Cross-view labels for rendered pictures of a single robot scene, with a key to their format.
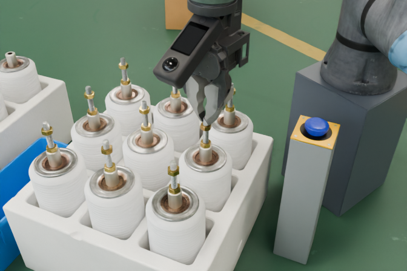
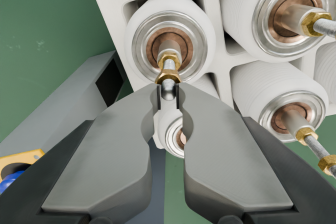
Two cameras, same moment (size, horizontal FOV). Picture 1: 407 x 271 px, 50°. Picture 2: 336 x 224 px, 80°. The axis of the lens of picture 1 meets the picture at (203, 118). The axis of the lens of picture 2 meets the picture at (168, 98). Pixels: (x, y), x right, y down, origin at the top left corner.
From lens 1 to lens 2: 0.63 m
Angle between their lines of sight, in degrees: 35
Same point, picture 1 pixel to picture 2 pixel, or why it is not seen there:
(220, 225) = not seen: outside the picture
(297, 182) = (63, 102)
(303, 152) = (29, 138)
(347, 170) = not seen: hidden behind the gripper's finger
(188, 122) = (252, 103)
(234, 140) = (166, 113)
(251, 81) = not seen: hidden behind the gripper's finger
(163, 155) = (242, 8)
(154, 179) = not seen: outside the picture
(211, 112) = (128, 100)
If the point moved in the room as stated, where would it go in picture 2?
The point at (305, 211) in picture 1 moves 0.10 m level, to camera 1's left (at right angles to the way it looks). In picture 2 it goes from (68, 84) to (109, 46)
